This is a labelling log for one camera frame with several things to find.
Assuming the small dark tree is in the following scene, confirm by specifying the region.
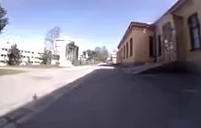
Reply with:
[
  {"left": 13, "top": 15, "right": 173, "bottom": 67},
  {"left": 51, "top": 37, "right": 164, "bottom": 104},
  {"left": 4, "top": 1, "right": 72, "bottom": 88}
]
[{"left": 39, "top": 48, "right": 53, "bottom": 65}]

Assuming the grey asphalt road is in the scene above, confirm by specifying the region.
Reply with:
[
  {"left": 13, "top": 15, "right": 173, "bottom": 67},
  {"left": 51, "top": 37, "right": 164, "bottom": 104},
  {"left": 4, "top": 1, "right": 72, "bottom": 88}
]
[{"left": 7, "top": 64, "right": 201, "bottom": 128}]

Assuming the grey kerb strip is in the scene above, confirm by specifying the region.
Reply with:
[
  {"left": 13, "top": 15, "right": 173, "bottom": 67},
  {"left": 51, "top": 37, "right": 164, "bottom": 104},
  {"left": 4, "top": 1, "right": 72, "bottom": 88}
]
[{"left": 0, "top": 66, "right": 99, "bottom": 128}]

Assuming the distant pale building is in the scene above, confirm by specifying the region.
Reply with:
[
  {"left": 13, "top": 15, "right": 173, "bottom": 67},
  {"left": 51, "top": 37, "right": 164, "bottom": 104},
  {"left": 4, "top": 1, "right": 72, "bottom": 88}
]
[{"left": 109, "top": 49, "right": 118, "bottom": 64}]

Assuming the dark evergreen tree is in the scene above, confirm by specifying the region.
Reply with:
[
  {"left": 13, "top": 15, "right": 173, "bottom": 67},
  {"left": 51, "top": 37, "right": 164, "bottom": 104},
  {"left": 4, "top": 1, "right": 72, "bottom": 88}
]
[{"left": 7, "top": 43, "right": 23, "bottom": 66}]

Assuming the group of distant trees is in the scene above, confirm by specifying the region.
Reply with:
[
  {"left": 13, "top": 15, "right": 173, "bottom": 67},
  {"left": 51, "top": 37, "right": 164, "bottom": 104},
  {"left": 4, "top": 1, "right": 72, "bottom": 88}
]
[{"left": 81, "top": 45, "right": 111, "bottom": 65}]

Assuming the bare tree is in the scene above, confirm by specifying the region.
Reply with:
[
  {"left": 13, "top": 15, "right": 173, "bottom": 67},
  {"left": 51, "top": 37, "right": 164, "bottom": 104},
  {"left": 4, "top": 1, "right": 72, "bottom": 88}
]
[{"left": 43, "top": 26, "right": 62, "bottom": 64}]

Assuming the pale grey pavement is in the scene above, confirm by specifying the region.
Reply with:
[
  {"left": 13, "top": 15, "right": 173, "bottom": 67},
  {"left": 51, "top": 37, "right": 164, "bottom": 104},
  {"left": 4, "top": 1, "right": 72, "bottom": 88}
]
[{"left": 0, "top": 64, "right": 97, "bottom": 118}]

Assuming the yellow building with dark windows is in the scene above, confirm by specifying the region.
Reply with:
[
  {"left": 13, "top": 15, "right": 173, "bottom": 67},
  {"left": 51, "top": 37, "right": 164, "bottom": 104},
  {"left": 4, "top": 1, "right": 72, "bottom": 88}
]
[{"left": 116, "top": 0, "right": 201, "bottom": 73}]

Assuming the concrete ramp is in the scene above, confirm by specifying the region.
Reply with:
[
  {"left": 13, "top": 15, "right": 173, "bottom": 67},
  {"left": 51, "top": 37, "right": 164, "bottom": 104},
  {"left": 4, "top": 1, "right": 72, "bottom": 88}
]
[{"left": 129, "top": 62, "right": 166, "bottom": 75}]

